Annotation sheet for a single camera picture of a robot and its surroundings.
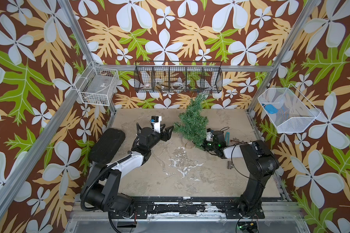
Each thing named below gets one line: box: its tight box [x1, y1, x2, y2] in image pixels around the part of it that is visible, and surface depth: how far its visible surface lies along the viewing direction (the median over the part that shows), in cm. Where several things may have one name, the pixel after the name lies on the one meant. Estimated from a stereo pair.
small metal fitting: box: [227, 160, 234, 170], surface depth 90 cm
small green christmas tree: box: [173, 92, 210, 150], surface depth 82 cm
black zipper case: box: [88, 128, 126, 165], surface depth 95 cm
